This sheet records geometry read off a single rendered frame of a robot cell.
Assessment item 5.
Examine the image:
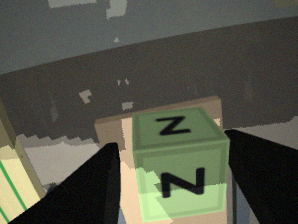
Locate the green cube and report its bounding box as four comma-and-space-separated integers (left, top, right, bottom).
132, 107, 230, 222

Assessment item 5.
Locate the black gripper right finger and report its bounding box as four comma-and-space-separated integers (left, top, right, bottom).
223, 129, 298, 224

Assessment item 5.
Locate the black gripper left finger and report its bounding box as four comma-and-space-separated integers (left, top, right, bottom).
8, 143, 121, 224

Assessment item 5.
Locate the pale yellow striped strip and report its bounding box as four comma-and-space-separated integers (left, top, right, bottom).
0, 100, 45, 224

